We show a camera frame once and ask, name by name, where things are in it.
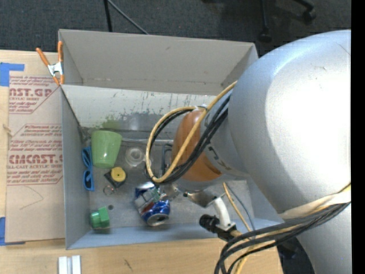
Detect green plastic cup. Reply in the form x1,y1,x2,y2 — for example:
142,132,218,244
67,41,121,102
90,130,123,170

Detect black cylinder on white bracket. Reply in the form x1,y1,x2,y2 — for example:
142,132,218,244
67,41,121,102
198,196,244,238

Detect brown cardboard board red print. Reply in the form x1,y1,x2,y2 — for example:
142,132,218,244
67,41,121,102
0,49,67,247

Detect crushed blue drink can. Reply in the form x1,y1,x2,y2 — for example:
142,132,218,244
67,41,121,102
133,181,172,227

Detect yellow disc on black block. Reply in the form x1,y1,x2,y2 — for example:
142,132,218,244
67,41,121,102
103,166,127,189

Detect blue sunglasses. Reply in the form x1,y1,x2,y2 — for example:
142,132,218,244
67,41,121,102
81,145,96,192

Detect green plastic bolt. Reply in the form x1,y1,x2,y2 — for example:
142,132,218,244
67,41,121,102
90,205,111,229

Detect grey metal bin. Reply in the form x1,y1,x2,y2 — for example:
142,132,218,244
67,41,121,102
58,29,283,251

